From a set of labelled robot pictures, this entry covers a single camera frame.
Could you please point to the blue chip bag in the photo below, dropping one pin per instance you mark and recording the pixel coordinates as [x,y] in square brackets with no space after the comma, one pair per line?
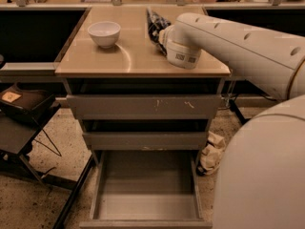
[156,24]

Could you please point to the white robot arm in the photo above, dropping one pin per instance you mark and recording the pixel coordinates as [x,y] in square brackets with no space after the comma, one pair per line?
[261,180]

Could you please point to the grey drawer cabinet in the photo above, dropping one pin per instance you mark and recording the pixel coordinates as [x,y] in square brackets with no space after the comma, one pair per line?
[132,56]

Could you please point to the grey top drawer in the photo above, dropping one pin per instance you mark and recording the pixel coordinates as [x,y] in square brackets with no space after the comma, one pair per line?
[144,98]

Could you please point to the grey drawer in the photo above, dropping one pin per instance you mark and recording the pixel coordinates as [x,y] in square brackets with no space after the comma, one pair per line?
[146,190]
[144,98]
[168,134]

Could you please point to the grey middle drawer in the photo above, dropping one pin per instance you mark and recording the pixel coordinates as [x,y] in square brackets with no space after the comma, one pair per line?
[168,134]

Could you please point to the grey bottom drawer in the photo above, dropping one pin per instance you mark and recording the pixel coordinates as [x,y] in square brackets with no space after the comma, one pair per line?
[146,190]

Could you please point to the white ceramic bowl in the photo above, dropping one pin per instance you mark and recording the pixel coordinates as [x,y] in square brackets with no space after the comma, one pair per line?
[105,33]

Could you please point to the black floor bar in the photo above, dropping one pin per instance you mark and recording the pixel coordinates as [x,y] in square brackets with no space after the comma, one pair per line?
[59,224]

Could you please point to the dark brown tray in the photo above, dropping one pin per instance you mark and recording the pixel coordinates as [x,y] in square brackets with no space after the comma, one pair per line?
[25,106]

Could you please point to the black side table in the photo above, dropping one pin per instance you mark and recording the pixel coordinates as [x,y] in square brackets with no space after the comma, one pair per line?
[15,140]

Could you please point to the black table leg frame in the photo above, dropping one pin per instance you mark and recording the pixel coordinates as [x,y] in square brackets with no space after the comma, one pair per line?
[236,111]

